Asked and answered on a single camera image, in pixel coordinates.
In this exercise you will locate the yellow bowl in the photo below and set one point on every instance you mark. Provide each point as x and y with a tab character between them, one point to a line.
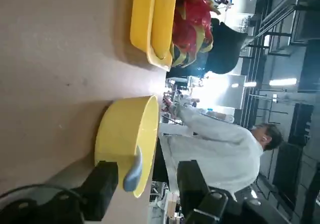
117	134

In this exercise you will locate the yellow plastic tray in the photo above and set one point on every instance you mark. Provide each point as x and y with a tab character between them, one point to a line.
141	21

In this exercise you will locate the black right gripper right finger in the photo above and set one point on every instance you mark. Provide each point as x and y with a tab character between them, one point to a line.
192	184

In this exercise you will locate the light blue plastic spoon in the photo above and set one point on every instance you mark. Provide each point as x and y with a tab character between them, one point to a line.
133	176

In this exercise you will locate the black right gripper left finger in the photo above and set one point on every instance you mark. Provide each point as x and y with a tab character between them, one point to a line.
102	184

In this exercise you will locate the yellow banana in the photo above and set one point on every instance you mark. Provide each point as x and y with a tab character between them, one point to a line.
163	21

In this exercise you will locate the person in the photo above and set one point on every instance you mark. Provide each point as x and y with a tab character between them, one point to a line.
225	149

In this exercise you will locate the red dragon fruit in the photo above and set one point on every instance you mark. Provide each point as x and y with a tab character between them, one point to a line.
190	34

